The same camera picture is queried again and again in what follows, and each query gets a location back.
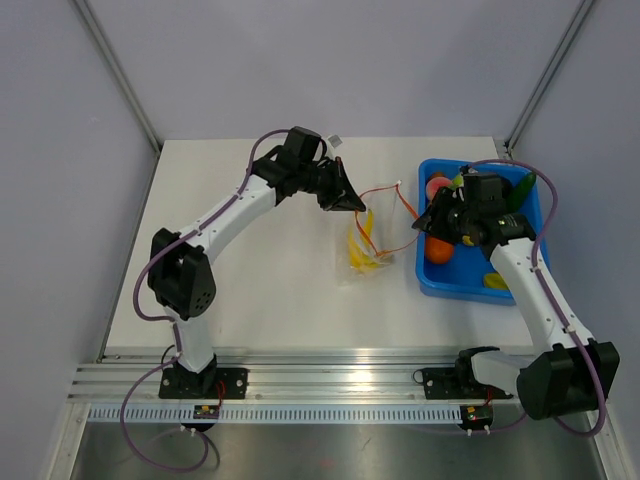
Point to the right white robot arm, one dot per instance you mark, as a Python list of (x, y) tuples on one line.
[(571, 372)]

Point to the aluminium mounting rail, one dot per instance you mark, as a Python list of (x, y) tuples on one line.
[(325, 376)]

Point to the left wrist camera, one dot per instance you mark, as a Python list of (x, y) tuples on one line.
[(334, 140)]

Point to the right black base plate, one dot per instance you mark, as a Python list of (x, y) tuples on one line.
[(443, 383)]

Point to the yellow green starfruit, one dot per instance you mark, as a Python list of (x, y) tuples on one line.
[(495, 281)]

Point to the white slotted cable duct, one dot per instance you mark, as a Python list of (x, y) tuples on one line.
[(282, 414)]

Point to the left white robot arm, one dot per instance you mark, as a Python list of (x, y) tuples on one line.
[(179, 272)]

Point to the aluminium frame post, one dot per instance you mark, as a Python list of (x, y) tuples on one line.
[(108, 55), (559, 55)]

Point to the small circuit board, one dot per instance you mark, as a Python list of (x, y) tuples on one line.
[(206, 412), (476, 417)]

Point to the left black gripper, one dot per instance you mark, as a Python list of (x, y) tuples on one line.
[(341, 195)]

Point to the right small circuit board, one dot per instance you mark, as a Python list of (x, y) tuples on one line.
[(476, 417)]

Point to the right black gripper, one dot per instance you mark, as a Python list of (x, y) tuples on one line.
[(449, 198)]

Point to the left aluminium frame post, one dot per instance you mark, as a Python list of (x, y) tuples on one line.
[(108, 55)]

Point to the pink peach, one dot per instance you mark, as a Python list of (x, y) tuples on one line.
[(434, 184)]

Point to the right aluminium frame post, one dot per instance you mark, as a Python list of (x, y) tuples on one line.
[(559, 55)]

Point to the orange tomato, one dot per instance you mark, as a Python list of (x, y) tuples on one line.
[(437, 251)]

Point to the clear zip top bag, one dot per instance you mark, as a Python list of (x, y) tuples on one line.
[(392, 233)]

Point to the left small circuit board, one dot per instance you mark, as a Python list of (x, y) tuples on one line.
[(206, 412)]

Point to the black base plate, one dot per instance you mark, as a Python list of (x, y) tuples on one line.
[(443, 383), (213, 382)]

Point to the green cucumber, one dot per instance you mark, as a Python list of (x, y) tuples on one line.
[(520, 192)]

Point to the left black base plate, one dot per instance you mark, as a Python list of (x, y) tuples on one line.
[(213, 382)]

